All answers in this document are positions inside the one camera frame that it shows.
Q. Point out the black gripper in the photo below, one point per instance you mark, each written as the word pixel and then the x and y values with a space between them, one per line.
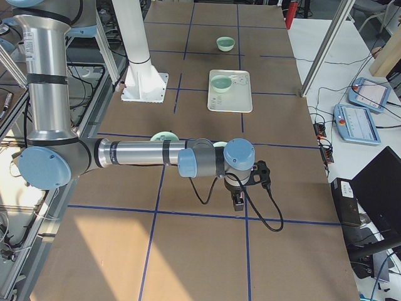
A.
pixel 235 190

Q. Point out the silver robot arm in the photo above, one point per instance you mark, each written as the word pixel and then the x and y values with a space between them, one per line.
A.
pixel 56 154

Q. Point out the green bowl with ice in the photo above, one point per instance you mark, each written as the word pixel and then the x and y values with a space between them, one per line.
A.
pixel 164 135

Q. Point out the cream bear tray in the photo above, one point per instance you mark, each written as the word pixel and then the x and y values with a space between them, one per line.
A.
pixel 238 99

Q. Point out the green bowl on tray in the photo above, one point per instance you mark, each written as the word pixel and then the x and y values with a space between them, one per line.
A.
pixel 221 83

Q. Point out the black laptop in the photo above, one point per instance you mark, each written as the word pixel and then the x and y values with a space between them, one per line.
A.
pixel 376 188

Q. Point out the near blue teach pendant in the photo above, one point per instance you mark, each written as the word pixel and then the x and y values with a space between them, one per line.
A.
pixel 355 124

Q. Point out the blue teach pendant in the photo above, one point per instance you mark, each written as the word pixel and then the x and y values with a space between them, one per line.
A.
pixel 369 94
pixel 355 124

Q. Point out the far blue teach pendant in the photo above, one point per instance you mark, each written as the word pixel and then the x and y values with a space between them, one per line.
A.
pixel 369 94

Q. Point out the red cylinder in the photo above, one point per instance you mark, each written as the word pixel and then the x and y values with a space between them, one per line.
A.
pixel 291 13

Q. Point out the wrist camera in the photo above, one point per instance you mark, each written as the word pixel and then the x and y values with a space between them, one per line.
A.
pixel 260 174

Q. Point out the white pedestal column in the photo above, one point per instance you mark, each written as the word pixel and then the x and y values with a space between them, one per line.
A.
pixel 143 83

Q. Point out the aluminium frame post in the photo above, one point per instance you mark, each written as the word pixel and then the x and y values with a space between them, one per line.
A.
pixel 335 25

